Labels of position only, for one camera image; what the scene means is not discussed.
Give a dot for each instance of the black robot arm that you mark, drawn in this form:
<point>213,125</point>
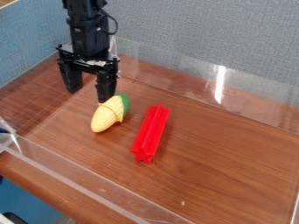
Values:
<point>87,54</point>

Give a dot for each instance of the clear acrylic back wall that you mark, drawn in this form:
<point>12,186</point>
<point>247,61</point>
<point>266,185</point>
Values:
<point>243,93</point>

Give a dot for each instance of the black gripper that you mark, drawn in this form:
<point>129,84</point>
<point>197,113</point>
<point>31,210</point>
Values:
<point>100,64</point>

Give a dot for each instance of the clear acrylic front wall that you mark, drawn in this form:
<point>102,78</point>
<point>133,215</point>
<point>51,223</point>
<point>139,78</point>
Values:
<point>82,193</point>

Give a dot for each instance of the red star-shaped plastic block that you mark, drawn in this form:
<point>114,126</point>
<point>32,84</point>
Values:
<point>150,134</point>

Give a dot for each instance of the clear acrylic left bracket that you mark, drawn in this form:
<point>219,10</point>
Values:
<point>8,137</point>

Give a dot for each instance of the yellow toy corn cob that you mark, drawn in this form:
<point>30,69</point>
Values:
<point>110,112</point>

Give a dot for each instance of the clear acrylic wall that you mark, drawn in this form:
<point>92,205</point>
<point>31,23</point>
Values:
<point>243,93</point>
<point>82,193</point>

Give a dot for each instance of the clear acrylic corner bracket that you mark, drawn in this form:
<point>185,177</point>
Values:
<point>114,45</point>

